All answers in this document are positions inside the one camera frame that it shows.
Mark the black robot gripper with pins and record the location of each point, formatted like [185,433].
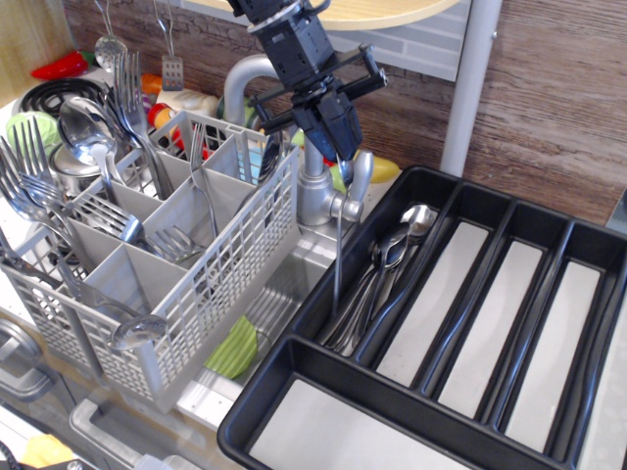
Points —
[319,84]

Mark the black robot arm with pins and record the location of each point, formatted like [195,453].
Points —
[318,84]

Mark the dark silver spoon in tray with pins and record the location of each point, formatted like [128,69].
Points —
[335,327]

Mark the silver fork lying in basket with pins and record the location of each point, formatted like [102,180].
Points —
[171,244]

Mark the hanging slotted metal spoon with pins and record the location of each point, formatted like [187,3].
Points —
[108,47]

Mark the large silver serving spoon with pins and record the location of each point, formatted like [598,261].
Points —
[90,139]

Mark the black cutlery tray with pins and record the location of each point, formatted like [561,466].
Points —
[503,347]

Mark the grey plastic cutlery basket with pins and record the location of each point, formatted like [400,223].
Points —
[245,230]

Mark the silver spoon on basket edge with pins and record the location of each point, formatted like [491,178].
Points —
[134,330]

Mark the yellow toy banana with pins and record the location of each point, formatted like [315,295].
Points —
[383,171]

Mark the silver kitchen faucet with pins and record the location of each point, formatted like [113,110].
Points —
[317,200]

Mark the light wooden shelf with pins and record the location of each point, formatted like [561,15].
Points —
[339,15]

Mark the silver fork in middle slot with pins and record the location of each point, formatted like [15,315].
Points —
[195,155]

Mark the small hanging metal spatula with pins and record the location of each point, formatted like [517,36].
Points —
[172,65]

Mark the red yellow toy bottle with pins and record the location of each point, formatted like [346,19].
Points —
[160,114]

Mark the tall silver fork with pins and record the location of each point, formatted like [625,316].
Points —
[130,107]

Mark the red toy chili pepper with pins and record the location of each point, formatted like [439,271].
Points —
[71,65]

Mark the black coil stove burner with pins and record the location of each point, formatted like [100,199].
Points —
[49,96]

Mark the stainless steel sink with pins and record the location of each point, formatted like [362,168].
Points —
[278,300]

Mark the silver fork at left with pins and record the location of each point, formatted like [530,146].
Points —
[30,189]

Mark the yellow cloth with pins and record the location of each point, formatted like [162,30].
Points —
[45,450]

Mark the white metal shelf post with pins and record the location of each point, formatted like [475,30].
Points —
[481,33]

